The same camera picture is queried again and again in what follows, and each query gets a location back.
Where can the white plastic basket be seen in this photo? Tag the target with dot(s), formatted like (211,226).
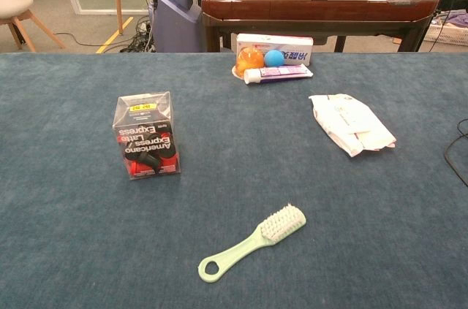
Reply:
(446,33)

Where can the white toothpaste carton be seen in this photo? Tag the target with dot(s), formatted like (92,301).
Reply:
(292,44)

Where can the dark wooden mahjong table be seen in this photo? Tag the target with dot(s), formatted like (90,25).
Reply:
(311,6)

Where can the white wet wipes pack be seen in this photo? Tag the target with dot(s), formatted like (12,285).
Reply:
(347,122)

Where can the blue table cloth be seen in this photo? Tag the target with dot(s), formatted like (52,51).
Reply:
(73,232)

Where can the clear coffee capsule box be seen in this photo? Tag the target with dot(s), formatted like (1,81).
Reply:
(146,141)

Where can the purple robot base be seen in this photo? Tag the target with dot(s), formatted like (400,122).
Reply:
(175,20)

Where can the orange jelly cup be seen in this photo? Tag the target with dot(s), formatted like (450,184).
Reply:
(248,60)

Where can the blue ball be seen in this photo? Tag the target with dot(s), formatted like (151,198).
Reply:
(274,58)

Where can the pale green scrubbing brush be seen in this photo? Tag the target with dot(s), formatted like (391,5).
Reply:
(237,254)

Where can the purple cloth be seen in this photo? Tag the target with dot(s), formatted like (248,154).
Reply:
(457,18)

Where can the white purple toothpaste tube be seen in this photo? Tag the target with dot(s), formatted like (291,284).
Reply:
(281,73)

